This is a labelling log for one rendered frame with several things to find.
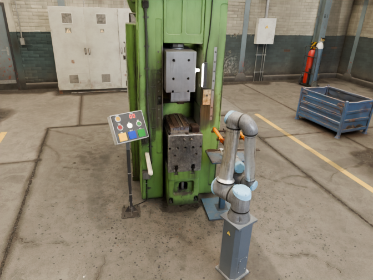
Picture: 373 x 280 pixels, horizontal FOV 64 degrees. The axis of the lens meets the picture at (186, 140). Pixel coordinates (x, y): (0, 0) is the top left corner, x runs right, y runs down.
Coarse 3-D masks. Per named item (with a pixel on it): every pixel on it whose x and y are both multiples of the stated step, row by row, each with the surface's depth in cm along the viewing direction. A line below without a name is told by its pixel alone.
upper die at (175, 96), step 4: (172, 92) 300; (176, 92) 300; (180, 92) 301; (184, 92) 302; (188, 92) 303; (168, 96) 317; (172, 96) 301; (176, 96) 302; (180, 96) 303; (184, 96) 304; (188, 96) 304; (172, 100) 303; (176, 100) 304; (180, 100) 304; (184, 100) 305; (188, 100) 306
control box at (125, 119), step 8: (128, 112) 290; (136, 112) 294; (112, 120) 279; (120, 120) 284; (128, 120) 288; (136, 120) 293; (112, 128) 280; (128, 128) 287; (136, 128) 291; (144, 128) 296; (112, 136) 285; (128, 136) 286; (144, 136) 295
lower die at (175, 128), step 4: (172, 116) 346; (180, 116) 346; (172, 120) 334; (176, 120) 335; (184, 120) 334; (172, 124) 324; (176, 124) 321; (184, 124) 322; (172, 128) 315; (176, 128) 316; (180, 128) 317; (184, 128) 318; (188, 128) 319; (172, 132) 317; (176, 132) 318; (180, 132) 319; (184, 132) 320; (188, 132) 321
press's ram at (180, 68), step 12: (168, 48) 304; (168, 60) 286; (180, 60) 288; (192, 60) 290; (168, 72) 290; (180, 72) 293; (192, 72) 295; (168, 84) 295; (180, 84) 298; (192, 84) 300
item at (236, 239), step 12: (252, 216) 244; (228, 228) 241; (240, 228) 230; (228, 240) 244; (240, 240) 237; (228, 252) 248; (240, 252) 244; (228, 264) 252; (240, 264) 251; (228, 276) 256; (240, 276) 258
